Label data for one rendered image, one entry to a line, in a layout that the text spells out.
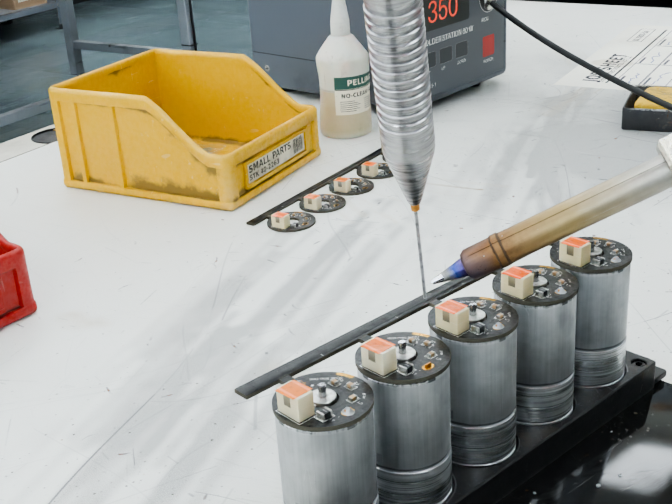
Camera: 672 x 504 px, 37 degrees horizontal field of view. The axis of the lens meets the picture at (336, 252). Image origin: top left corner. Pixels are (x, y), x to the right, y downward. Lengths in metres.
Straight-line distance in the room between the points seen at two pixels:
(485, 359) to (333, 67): 0.38
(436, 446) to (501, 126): 0.41
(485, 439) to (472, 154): 0.33
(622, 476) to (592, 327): 0.05
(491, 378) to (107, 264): 0.26
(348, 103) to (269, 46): 0.13
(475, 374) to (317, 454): 0.06
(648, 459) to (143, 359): 0.19
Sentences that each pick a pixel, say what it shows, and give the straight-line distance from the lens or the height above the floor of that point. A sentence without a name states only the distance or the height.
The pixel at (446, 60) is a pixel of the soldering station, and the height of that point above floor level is 0.78.
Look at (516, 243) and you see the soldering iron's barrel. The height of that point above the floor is 0.85.
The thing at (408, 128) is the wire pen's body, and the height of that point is 0.89.
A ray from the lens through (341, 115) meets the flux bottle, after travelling 0.64.
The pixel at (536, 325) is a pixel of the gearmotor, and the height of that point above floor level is 0.80.
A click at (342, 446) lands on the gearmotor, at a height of 0.81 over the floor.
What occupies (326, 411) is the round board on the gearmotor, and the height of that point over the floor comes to 0.81.
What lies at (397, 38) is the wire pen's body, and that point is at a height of 0.90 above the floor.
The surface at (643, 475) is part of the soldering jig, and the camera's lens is 0.31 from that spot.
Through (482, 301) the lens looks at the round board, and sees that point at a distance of 0.29.
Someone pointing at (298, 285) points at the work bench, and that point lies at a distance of 0.45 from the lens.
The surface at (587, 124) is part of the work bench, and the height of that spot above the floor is 0.75.
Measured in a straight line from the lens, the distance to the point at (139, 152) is 0.56.
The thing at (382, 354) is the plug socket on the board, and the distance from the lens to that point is 0.25.
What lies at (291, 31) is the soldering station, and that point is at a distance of 0.73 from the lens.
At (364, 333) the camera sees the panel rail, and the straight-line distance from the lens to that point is 0.28.
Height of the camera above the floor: 0.94
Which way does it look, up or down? 24 degrees down
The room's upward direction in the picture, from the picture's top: 4 degrees counter-clockwise
